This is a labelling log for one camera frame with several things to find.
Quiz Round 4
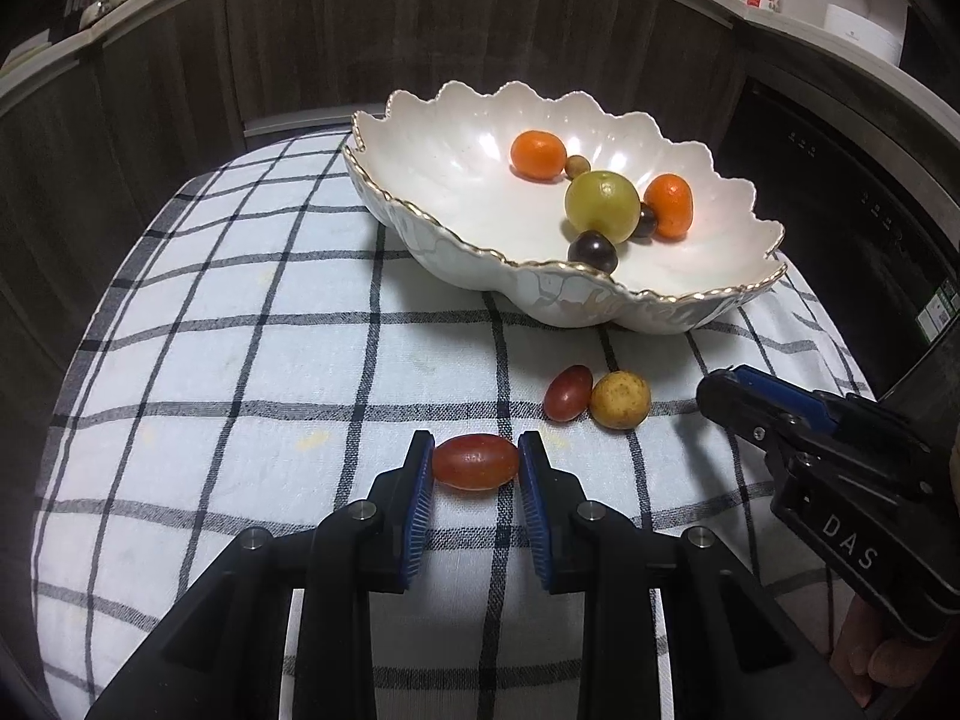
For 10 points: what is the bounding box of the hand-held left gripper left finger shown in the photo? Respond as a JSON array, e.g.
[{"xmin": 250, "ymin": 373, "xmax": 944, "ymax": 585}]
[{"xmin": 84, "ymin": 430, "xmax": 437, "ymax": 720}]

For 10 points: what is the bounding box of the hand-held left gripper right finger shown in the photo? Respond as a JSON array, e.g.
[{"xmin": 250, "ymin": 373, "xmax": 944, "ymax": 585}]
[{"xmin": 517, "ymin": 431, "xmax": 867, "ymax": 720}]

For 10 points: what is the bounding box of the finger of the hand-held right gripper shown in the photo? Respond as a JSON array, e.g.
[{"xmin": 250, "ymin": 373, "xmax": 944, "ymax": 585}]
[
  {"xmin": 731, "ymin": 364, "xmax": 850, "ymax": 434},
  {"xmin": 696, "ymin": 369, "xmax": 807, "ymax": 470}
]

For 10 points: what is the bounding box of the red grape tomato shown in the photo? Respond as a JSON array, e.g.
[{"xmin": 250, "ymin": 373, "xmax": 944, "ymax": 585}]
[
  {"xmin": 543, "ymin": 364, "xmax": 594, "ymax": 422},
  {"xmin": 432, "ymin": 434, "xmax": 520, "ymax": 493}
]

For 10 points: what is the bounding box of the yellow-brown round fruit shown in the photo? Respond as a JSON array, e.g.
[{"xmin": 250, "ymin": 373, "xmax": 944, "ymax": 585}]
[{"xmin": 589, "ymin": 370, "xmax": 652, "ymax": 431}]

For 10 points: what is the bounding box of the large orange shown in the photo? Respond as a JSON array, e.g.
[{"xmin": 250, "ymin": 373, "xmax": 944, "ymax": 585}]
[{"xmin": 643, "ymin": 174, "xmax": 695, "ymax": 242}]

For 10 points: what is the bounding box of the yellow-green round fruit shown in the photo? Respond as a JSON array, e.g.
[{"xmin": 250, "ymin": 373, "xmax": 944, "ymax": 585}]
[{"xmin": 564, "ymin": 171, "xmax": 643, "ymax": 244}]

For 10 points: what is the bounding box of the white scalloped bowl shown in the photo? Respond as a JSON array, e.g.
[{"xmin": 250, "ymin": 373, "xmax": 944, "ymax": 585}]
[{"xmin": 343, "ymin": 79, "xmax": 788, "ymax": 335}]

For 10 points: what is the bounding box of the person's right hand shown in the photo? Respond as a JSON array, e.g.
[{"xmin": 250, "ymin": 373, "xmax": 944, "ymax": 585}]
[{"xmin": 829, "ymin": 589, "xmax": 960, "ymax": 710}]

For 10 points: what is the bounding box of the green appliance label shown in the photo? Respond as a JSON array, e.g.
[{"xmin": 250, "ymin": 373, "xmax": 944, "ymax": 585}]
[{"xmin": 919, "ymin": 281, "xmax": 960, "ymax": 338}]

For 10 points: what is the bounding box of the white checked cloth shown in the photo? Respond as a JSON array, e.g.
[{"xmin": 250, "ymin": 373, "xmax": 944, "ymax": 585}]
[{"xmin": 31, "ymin": 131, "xmax": 878, "ymax": 720}]

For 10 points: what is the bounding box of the black dishwasher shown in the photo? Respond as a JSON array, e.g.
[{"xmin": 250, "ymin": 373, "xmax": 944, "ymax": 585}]
[{"xmin": 712, "ymin": 82, "xmax": 960, "ymax": 398}]

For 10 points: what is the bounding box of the small mandarin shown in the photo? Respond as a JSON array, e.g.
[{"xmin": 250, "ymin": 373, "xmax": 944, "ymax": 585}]
[{"xmin": 511, "ymin": 130, "xmax": 568, "ymax": 182}]

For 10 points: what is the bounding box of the white kitchen countertop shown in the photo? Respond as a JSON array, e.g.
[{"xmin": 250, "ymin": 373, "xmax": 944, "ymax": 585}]
[{"xmin": 0, "ymin": 0, "xmax": 960, "ymax": 166}]

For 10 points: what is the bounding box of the dark wood cabinet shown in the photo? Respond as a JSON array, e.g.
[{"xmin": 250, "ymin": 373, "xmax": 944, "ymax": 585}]
[{"xmin": 0, "ymin": 0, "xmax": 743, "ymax": 406}]

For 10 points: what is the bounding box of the green plate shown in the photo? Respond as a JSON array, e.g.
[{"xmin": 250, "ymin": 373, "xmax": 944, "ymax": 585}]
[{"xmin": 0, "ymin": 34, "xmax": 50, "ymax": 76}]

